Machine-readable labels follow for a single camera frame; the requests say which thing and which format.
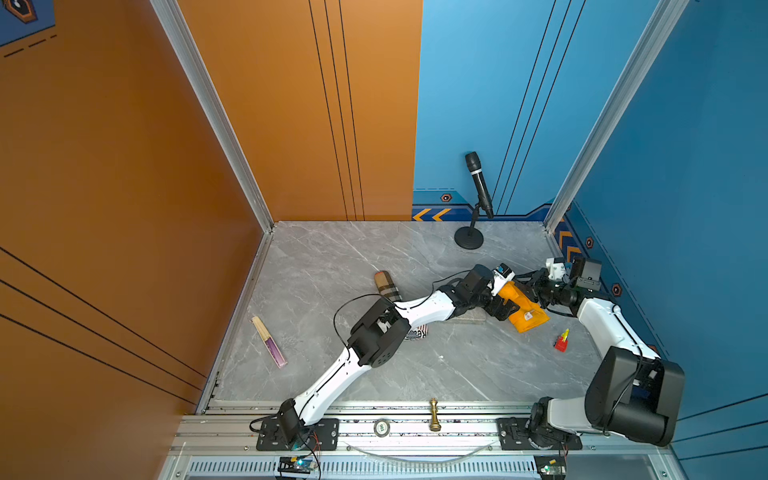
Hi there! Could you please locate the newspaper print eyeglass case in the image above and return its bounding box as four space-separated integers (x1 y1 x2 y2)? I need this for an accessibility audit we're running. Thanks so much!
405 325 428 340

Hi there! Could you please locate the green circuit board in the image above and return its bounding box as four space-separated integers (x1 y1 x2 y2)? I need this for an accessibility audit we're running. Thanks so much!
534 456 567 480
277 456 317 478

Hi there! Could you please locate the right green circuit board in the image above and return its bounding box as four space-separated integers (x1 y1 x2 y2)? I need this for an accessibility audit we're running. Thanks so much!
534 456 567 480

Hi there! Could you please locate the left green circuit board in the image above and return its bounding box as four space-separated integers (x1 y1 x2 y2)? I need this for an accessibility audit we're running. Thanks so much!
277 456 317 478

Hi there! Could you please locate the red yellow small toy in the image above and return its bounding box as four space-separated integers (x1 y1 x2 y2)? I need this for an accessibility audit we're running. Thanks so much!
553 329 570 352

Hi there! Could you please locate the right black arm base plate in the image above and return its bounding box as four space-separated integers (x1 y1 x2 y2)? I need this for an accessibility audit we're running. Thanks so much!
496 417 583 451

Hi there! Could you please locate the black microphone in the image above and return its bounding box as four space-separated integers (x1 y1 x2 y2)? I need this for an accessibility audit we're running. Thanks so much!
465 152 494 219

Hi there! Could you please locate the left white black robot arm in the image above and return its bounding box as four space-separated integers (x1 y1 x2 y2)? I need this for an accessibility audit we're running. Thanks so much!
276 263 515 444

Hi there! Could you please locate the wooden stick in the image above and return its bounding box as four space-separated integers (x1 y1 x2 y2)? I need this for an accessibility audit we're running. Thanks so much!
251 316 287 369

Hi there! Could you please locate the plaid eyeglass case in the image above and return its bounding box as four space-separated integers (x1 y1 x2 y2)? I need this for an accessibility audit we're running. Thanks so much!
374 271 402 302

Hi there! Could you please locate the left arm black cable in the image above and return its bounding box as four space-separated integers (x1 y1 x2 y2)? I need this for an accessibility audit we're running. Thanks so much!
331 269 475 361

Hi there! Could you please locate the aluminium front rail frame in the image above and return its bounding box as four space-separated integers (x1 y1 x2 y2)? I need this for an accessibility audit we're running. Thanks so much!
158 400 687 479

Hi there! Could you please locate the orange fluffy cloth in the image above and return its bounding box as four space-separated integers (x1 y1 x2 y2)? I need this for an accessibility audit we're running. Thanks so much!
498 281 550 333

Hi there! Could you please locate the brass chess piece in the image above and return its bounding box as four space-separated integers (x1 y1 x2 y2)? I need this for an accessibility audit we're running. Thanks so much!
429 398 442 432

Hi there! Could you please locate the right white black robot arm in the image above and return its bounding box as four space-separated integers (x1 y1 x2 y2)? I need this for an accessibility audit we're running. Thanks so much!
522 258 685 449

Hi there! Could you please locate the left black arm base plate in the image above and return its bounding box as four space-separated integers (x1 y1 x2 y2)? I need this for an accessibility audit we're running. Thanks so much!
256 418 339 452

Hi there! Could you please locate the grey rectangular eyeglass case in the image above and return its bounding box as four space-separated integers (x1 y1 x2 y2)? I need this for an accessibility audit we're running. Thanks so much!
447 310 487 325

